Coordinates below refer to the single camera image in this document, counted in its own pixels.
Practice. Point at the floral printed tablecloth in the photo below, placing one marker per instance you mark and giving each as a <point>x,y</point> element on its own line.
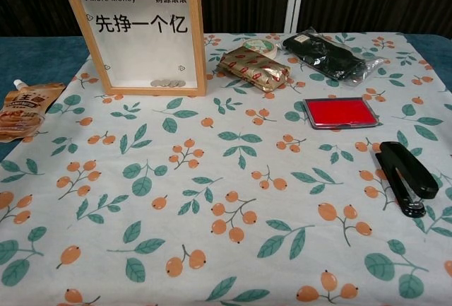
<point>226,164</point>

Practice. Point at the gold red snack package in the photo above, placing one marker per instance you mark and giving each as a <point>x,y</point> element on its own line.
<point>252,69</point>

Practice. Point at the beige tape roll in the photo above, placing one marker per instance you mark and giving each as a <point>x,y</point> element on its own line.
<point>259,46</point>

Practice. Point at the red ink pad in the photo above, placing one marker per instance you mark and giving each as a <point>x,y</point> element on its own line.
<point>340,112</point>

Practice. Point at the black item in plastic bag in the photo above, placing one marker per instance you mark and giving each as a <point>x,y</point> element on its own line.
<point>325,55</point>

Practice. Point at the black stapler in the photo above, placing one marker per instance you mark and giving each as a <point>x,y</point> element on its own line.
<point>406,171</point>

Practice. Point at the brown spout pouch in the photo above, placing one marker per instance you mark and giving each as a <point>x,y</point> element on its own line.
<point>24,111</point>

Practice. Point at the teal table cover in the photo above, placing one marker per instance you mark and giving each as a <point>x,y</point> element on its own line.
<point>35,55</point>

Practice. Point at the wooden frame coin bank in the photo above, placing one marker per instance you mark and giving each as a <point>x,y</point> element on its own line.
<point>141,55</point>

